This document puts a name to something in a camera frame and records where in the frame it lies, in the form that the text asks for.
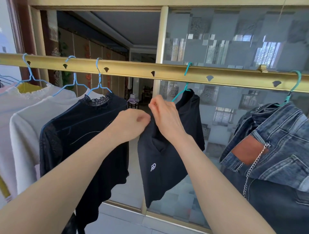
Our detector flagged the person's left hand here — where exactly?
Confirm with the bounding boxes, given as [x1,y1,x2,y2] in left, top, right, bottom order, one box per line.
[106,108,151,145]

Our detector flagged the person's right hand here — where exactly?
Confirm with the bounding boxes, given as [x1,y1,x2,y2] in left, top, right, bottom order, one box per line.
[148,94,193,146]

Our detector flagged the black sheer blouse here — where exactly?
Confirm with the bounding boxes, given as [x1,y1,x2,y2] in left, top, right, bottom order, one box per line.
[39,93,130,234]

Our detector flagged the blue wire hanger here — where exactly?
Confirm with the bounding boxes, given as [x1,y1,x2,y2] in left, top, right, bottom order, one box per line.
[87,58,113,97]
[0,53,49,96]
[52,56,89,97]
[0,75,20,85]

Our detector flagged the black shorts with logo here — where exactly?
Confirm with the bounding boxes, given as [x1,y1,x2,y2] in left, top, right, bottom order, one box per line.
[137,89,206,208]

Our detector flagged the teal wire hanger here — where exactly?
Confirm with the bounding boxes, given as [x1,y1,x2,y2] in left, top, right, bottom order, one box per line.
[171,62,193,103]
[275,70,302,107]

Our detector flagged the gold clothes rail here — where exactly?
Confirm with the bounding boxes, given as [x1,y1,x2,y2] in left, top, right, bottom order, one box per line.
[0,53,309,93]

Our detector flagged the pale pink blouse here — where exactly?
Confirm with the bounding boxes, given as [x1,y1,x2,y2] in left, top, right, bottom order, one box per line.
[9,90,103,194]

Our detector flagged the mustard yellow t-shirt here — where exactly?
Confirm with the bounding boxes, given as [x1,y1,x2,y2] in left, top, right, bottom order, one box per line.
[0,83,43,198]

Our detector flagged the blue denim skirt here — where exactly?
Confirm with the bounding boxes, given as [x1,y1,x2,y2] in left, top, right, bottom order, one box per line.
[220,101,309,234]

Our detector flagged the sheer white lace-collar shirt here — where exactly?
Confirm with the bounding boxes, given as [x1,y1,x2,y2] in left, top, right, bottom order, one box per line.
[0,83,61,201]

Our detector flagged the person's left forearm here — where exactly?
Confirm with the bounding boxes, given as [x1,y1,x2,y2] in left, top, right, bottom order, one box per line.
[0,130,126,234]

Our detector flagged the person's right forearm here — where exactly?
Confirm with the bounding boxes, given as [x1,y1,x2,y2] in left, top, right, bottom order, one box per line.
[173,136,276,234]

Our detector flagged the gold framed glass door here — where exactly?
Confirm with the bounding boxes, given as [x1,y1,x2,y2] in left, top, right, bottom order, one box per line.
[29,0,309,233]

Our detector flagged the brown door frame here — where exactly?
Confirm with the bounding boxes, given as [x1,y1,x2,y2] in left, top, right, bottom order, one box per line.
[7,0,58,87]

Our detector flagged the thin steel lift cable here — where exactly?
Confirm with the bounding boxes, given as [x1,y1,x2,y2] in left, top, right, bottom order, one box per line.
[277,0,286,24]

